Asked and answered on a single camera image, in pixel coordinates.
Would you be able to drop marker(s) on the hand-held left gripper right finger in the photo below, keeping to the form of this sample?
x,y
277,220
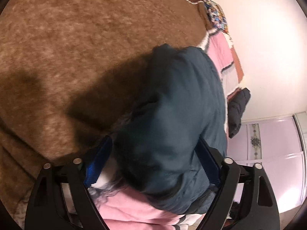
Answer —
x,y
211,166

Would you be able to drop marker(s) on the lilac sliding door wardrobe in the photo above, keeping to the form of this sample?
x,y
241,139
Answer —
x,y
271,148

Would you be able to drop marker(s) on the colourful printed pillow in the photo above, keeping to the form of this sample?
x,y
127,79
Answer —
x,y
215,14

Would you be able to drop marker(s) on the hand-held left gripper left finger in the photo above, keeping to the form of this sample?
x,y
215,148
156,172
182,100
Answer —
x,y
96,166

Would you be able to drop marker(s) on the teal quilted puffer jacket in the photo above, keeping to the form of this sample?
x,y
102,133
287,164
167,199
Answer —
x,y
177,115

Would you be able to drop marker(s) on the salmon pink bed sheet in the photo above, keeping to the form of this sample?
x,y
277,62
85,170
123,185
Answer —
x,y
238,64

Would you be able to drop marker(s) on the black puffer jacket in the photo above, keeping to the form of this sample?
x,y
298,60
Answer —
x,y
237,110

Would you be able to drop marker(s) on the striped brown pink white blanket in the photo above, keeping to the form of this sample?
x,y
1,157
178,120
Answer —
x,y
72,40

